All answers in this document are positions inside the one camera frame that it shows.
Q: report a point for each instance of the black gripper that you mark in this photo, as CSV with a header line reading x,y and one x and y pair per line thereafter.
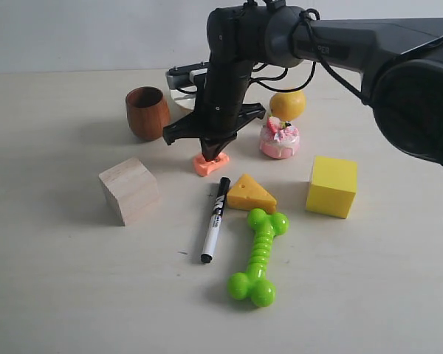
x,y
219,111

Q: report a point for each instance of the orange lump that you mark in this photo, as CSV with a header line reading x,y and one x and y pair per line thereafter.
x,y
204,168

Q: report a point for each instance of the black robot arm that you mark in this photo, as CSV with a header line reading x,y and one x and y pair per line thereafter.
x,y
400,61

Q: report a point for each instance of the yellow toy cheese wedge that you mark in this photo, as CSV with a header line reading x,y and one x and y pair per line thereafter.
x,y
247,194

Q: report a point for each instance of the pink toy cake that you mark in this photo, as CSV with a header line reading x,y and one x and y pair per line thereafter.
x,y
279,139

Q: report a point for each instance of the brown wooden cup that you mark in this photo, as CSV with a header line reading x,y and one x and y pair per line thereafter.
x,y
147,112

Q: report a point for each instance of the black white marker pen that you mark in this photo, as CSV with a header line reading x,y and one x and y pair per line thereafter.
x,y
213,229

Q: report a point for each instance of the yellow lemon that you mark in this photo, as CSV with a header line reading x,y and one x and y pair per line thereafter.
x,y
287,106

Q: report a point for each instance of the light wooden cube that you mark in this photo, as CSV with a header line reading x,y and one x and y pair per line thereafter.
x,y
129,187

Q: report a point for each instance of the yellow foam cube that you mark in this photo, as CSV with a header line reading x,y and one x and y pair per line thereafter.
x,y
332,186

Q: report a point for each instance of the green toy bone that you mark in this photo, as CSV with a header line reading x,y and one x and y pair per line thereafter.
x,y
253,283

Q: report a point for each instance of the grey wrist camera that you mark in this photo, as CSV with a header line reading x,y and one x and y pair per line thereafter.
x,y
179,77

